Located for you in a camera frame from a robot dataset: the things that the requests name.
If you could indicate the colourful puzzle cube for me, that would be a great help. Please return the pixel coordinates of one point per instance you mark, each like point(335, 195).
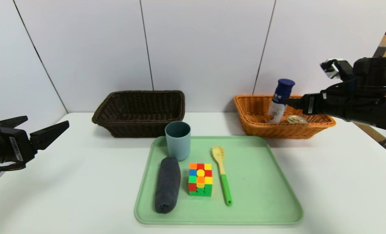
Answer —
point(200, 180)

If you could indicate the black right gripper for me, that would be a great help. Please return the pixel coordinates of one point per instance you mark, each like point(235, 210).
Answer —
point(311, 103)

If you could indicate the light green plastic tray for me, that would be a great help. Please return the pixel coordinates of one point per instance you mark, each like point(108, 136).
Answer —
point(261, 195)

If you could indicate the dark brown wicker basket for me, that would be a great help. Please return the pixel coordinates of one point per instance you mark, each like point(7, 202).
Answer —
point(137, 126)

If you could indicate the orange wicker basket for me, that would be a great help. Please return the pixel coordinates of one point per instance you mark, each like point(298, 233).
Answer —
point(277, 131)

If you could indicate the tin can gold lid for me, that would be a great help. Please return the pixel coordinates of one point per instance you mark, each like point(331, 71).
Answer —
point(297, 119)

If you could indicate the dark grey rolled towel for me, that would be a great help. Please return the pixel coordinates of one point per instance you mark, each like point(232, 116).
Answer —
point(167, 185)

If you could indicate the white bottle blue cap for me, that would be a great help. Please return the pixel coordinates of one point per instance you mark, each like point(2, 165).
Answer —
point(279, 104)

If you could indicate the blue-grey plastic cup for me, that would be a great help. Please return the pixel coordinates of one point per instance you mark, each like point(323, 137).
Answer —
point(178, 143)

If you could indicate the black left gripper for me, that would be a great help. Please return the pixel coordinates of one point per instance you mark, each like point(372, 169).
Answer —
point(18, 148)

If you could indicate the grey cabinet sign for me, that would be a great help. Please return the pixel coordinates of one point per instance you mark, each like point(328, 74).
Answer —
point(379, 52)

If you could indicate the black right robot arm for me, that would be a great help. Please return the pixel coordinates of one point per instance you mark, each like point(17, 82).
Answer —
point(378, 71)

